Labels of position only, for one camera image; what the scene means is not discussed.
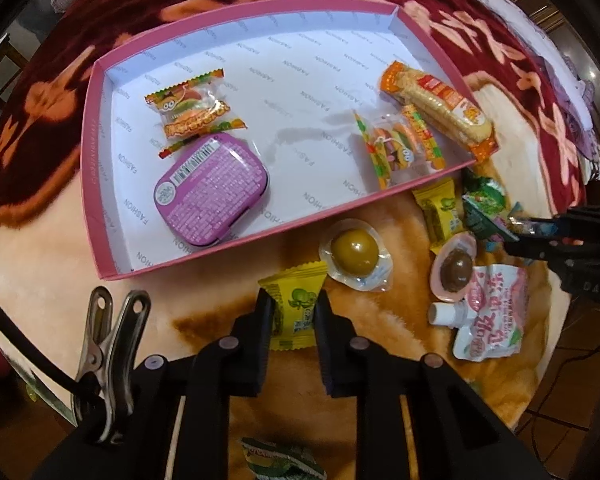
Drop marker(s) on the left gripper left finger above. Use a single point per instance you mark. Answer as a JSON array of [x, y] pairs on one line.
[[233, 365]]

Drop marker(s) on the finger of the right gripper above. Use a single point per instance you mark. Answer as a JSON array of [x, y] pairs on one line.
[[561, 224], [535, 249]]

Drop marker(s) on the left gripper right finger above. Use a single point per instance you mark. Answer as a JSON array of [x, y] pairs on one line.
[[355, 367]]

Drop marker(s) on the yellow candy packet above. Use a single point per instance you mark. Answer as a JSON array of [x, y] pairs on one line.
[[295, 292], [437, 200]]

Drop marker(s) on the green pea snack packet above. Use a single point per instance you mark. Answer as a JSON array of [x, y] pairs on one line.
[[484, 203]]

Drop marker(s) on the pink jelly drink pouch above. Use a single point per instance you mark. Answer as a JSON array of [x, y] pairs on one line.
[[489, 318]]

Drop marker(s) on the golden ball jelly cup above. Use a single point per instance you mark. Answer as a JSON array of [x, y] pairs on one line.
[[356, 256]]

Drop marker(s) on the corn snack orange packet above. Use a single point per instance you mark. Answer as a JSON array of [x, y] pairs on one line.
[[442, 106]]

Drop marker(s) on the purple mint tin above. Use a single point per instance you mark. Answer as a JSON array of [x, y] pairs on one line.
[[217, 180]]

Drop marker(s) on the burger gummy candy packet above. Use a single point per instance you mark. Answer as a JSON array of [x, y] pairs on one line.
[[401, 146]]

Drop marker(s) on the blue-edged clear candy bag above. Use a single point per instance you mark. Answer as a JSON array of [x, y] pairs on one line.
[[501, 231]]

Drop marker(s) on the brown chocolate ball cup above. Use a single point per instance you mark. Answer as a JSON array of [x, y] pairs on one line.
[[452, 269]]

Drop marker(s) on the red and cream fleece blanket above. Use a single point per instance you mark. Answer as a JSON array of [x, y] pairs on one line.
[[47, 269]]

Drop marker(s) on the metal spring clip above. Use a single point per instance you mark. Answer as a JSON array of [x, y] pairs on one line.
[[103, 395]]

